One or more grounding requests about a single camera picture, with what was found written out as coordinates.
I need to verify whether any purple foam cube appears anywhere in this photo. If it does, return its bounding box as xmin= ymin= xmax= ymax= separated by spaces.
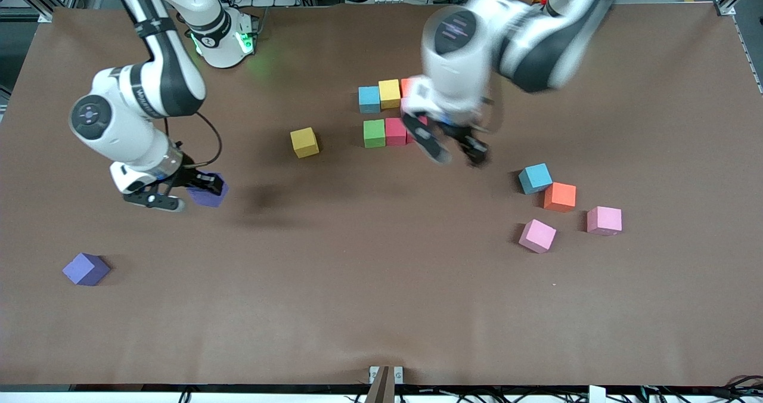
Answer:
xmin=187 ymin=172 xmax=229 ymax=208
xmin=61 ymin=252 xmax=111 ymax=287

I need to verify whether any red foam cube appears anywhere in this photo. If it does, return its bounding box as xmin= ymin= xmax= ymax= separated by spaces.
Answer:
xmin=385 ymin=117 xmax=408 ymax=147
xmin=406 ymin=117 xmax=429 ymax=144

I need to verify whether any yellow foam cube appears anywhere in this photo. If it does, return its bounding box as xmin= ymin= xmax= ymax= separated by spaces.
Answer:
xmin=378 ymin=79 xmax=401 ymax=110
xmin=290 ymin=127 xmax=320 ymax=159

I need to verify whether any green foam cube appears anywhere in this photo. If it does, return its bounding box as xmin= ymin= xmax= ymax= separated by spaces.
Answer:
xmin=363 ymin=119 xmax=387 ymax=149

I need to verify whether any blue foam cube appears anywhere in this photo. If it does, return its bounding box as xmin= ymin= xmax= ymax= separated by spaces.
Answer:
xmin=358 ymin=86 xmax=382 ymax=115
xmin=517 ymin=163 xmax=553 ymax=196

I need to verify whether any pink foam cube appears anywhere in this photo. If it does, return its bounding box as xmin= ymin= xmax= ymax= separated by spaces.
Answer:
xmin=517 ymin=218 xmax=557 ymax=255
xmin=586 ymin=206 xmax=623 ymax=237

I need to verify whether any paper table cover sheet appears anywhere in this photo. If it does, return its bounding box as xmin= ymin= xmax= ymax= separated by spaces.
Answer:
xmin=0 ymin=2 xmax=763 ymax=387

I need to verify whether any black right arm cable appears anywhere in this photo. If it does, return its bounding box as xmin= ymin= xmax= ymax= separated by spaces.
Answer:
xmin=110 ymin=0 xmax=223 ymax=168

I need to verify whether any white left camera mount bracket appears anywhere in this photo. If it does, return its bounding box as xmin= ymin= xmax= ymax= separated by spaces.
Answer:
xmin=401 ymin=76 xmax=443 ymax=123

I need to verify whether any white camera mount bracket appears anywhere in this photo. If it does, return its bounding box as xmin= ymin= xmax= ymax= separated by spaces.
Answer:
xmin=401 ymin=76 xmax=443 ymax=123
xmin=110 ymin=162 xmax=159 ymax=195

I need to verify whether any white right camera mount bracket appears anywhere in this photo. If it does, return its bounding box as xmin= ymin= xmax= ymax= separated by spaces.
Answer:
xmin=110 ymin=162 xmax=159 ymax=195

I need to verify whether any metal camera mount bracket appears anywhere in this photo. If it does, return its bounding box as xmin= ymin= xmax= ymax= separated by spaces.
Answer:
xmin=365 ymin=364 xmax=405 ymax=403

